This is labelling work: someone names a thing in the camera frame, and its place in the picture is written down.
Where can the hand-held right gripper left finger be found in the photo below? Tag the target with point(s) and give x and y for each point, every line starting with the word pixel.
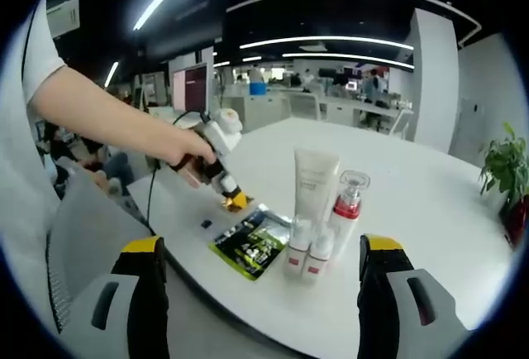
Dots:
pixel 144 293

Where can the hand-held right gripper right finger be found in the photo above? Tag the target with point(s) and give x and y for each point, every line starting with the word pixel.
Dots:
pixel 376 293

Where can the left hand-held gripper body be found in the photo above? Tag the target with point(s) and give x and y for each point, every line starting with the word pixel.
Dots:
pixel 219 140

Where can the gold foil skincare sachet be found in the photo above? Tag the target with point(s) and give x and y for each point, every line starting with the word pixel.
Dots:
pixel 248 209

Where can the clear skincare sachet black patch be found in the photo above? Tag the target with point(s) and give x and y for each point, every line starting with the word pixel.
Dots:
pixel 206 223

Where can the green black skincare sachet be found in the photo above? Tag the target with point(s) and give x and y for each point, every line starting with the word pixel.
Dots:
pixel 250 247

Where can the small white skincare bottle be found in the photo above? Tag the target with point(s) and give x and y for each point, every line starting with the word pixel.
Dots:
pixel 296 255
pixel 319 261

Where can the white skincare tube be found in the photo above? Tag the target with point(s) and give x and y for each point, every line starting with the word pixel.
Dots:
pixel 316 185

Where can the white red-collared skincare bottle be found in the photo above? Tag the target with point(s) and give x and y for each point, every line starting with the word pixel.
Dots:
pixel 347 218

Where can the person's left hand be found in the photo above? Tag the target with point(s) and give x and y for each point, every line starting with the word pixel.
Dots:
pixel 192 156

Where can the large monitor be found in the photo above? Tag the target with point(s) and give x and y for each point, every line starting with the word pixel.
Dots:
pixel 190 88

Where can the blue box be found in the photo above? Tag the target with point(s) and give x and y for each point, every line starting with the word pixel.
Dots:
pixel 258 89

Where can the white office desks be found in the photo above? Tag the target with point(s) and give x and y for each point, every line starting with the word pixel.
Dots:
pixel 314 104

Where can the green plant in red pot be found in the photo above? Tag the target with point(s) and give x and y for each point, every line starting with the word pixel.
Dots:
pixel 506 168

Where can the person's white shirt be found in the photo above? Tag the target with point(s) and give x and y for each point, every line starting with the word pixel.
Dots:
pixel 25 148

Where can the ceiling air conditioner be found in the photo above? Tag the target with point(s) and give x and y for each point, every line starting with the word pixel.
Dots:
pixel 63 17

